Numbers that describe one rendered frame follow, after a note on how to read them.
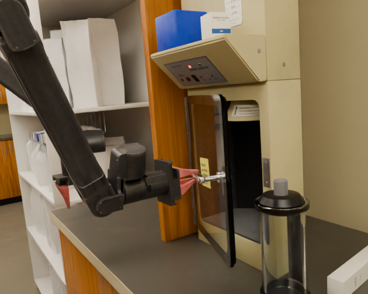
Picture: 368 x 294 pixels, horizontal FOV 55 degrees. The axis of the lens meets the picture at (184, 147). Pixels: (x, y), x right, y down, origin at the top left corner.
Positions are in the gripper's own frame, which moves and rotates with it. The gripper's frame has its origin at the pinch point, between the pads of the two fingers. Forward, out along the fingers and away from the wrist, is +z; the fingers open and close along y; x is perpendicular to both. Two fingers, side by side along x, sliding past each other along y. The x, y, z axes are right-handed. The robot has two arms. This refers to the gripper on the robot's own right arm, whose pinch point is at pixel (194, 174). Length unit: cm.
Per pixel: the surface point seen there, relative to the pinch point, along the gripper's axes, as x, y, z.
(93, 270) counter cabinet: 44, -37, -14
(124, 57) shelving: 152, 46, 55
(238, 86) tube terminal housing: -3.9, 20.4, 12.1
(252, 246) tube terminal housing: -5.7, -20.3, 12.2
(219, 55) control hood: -7.9, 27.3, 3.2
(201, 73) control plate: 3.0, 24.4, 6.1
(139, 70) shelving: 132, 36, 55
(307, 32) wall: 9, 37, 55
